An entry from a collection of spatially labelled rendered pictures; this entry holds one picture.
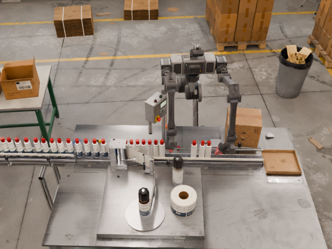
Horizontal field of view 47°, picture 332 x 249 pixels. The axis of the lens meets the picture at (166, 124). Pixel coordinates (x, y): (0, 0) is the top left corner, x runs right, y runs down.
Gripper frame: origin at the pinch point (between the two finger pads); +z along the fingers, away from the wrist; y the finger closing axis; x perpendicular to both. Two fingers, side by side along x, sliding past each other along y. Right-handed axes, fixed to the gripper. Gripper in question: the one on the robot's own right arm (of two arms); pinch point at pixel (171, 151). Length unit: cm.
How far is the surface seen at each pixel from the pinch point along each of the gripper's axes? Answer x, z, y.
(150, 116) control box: 7.4, -33.8, -16.3
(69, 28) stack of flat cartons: 370, 84, -176
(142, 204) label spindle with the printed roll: -58, -5, -21
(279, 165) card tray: 2, 19, 96
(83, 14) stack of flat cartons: 393, 68, -154
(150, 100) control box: 13, -46, -16
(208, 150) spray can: 3.5, 1.3, 31.9
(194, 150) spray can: 3.8, 2.4, 20.1
